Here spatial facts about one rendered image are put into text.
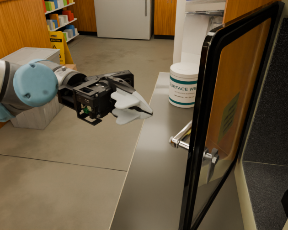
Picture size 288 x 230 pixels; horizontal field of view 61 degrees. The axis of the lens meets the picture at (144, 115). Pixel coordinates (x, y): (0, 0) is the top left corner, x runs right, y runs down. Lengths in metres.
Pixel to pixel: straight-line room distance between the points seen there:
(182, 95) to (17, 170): 1.65
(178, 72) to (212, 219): 0.54
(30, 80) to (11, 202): 1.66
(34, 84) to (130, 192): 0.37
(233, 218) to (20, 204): 1.61
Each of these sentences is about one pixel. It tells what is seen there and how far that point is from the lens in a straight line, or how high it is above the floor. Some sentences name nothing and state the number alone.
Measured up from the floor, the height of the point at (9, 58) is 0.65.
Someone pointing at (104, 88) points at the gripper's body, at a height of 1.23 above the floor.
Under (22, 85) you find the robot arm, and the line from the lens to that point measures 0.46.
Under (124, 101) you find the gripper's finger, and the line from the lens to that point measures 0.47.
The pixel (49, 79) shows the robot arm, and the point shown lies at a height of 1.27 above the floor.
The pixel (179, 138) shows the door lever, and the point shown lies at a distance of 0.40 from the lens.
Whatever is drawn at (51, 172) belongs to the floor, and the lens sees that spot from 2.16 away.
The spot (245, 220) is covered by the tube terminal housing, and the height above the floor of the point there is 0.96.
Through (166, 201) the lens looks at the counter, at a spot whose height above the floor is 0.94.
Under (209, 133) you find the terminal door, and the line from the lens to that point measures 0.37.
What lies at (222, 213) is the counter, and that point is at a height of 0.94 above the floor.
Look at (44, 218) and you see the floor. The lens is 1.88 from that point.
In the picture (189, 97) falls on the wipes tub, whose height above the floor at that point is 0.99.
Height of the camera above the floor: 1.45
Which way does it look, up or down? 33 degrees down
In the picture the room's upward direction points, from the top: straight up
